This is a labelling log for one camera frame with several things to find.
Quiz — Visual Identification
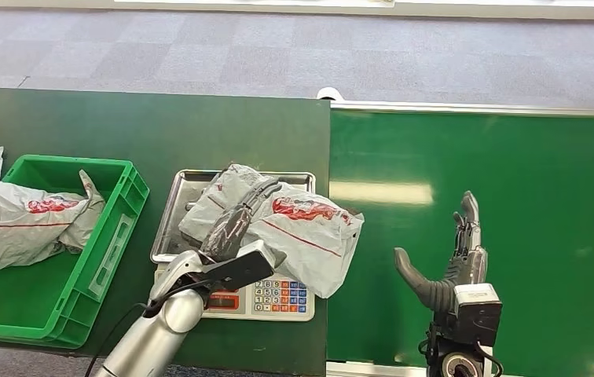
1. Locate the grey plastic mailer package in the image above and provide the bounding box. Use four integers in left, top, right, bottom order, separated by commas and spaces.
178, 163, 365, 300

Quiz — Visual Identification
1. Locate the stainless steel scale tray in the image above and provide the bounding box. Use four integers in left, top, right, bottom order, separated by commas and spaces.
150, 169, 317, 265

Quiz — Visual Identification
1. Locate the green conveyor belt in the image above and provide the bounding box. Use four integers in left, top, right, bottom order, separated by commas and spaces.
326, 110, 594, 377

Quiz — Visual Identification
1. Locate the green plastic crate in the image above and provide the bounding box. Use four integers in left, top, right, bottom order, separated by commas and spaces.
0, 154, 151, 350

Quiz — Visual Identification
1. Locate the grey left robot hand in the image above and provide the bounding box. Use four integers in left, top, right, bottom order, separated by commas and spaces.
200, 177, 284, 265

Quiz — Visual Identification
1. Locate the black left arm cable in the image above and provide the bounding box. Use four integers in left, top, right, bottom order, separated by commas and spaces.
83, 278, 216, 377

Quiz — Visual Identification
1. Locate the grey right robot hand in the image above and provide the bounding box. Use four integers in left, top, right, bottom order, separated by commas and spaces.
394, 190, 489, 314

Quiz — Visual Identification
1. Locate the large grey red-print mailer package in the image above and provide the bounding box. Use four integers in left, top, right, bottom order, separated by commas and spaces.
0, 170, 106, 274

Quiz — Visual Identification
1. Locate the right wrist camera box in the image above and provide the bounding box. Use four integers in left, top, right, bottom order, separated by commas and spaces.
449, 283, 504, 349

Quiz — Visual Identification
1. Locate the white electronic scale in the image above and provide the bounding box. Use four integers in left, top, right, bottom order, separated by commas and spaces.
153, 262, 316, 323

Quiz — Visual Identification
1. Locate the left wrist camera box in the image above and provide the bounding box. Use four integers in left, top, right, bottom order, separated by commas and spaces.
200, 246, 276, 294

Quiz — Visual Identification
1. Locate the white conveyor roller end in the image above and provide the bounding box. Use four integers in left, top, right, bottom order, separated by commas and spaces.
317, 87, 346, 103

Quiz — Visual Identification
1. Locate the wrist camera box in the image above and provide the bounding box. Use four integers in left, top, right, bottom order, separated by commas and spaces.
449, 283, 504, 349
200, 246, 276, 294

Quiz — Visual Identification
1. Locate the silver conveyor side rail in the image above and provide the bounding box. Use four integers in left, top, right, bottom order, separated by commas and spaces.
325, 361, 429, 377
330, 101, 594, 119

